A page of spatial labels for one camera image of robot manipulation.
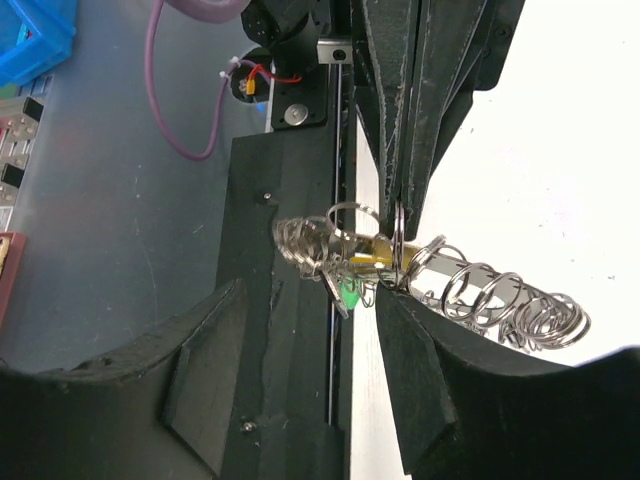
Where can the yellow tagged key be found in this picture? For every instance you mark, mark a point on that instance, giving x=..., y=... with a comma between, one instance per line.
x=378, y=252

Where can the large silver keyring disc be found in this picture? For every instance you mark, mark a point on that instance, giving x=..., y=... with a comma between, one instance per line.
x=471, y=294

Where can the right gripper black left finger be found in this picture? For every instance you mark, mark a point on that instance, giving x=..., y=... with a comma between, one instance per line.
x=158, y=407

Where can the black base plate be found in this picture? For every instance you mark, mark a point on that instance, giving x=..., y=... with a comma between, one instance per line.
x=290, y=412

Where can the green key tag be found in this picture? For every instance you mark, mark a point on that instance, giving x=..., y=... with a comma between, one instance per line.
x=350, y=292

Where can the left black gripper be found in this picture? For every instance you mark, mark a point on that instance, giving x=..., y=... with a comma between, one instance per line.
x=428, y=45

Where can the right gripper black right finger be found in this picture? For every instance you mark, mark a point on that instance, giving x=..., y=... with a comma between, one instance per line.
x=465, y=407

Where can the blue plastic storage bin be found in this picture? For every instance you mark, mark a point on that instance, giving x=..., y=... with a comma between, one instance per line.
x=36, y=36

